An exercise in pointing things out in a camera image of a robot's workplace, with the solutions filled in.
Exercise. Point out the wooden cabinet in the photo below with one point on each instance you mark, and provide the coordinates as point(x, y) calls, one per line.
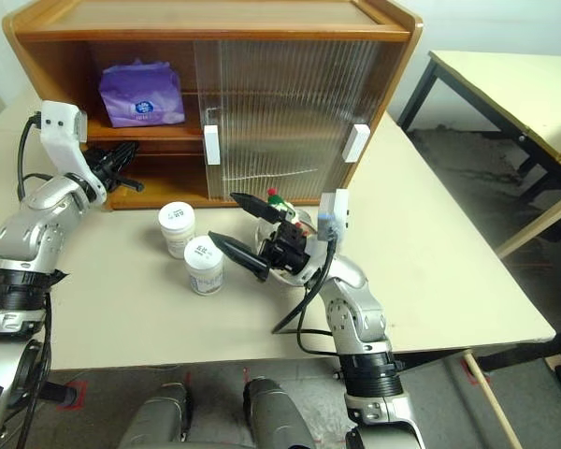
point(215, 21)

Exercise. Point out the purple tissue package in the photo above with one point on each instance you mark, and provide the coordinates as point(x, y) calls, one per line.
point(140, 93)

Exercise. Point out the white bottle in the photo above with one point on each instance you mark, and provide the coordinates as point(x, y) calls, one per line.
point(176, 229)
point(205, 271)

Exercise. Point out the wooden stick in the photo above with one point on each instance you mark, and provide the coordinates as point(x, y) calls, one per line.
point(493, 402)

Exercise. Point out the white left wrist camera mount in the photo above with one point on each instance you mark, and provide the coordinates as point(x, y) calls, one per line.
point(61, 135)

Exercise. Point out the black table leg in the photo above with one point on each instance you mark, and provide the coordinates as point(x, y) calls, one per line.
point(56, 392)

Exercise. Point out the grey rounded leg cover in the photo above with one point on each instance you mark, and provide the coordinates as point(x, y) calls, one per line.
point(276, 411)
point(159, 416)

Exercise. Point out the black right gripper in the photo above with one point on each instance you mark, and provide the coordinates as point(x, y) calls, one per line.
point(285, 248)

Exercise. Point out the metal bowl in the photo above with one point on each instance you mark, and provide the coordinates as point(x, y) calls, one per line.
point(260, 238)

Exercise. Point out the white plush toy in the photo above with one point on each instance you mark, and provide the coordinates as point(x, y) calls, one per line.
point(277, 201)

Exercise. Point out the cream side table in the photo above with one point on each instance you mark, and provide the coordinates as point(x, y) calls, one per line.
point(495, 79)

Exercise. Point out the pale wooden beam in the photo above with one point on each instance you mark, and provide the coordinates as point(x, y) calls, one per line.
point(537, 224)

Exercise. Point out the ribbed translucent sliding door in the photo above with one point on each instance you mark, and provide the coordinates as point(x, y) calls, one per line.
point(209, 79)
point(346, 84)

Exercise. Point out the black table frame bar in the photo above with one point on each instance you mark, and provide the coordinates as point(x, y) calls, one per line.
point(519, 351)

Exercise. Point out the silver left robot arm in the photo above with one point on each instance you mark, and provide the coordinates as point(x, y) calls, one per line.
point(33, 220)

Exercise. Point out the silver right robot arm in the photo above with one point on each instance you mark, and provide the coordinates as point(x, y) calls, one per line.
point(355, 318)

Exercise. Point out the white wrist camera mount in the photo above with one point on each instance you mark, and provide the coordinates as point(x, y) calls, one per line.
point(61, 135)
point(334, 215)

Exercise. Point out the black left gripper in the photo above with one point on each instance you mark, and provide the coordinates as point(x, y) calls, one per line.
point(100, 166)

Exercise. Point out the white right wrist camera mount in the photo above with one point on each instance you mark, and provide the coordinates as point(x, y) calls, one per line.
point(334, 215)

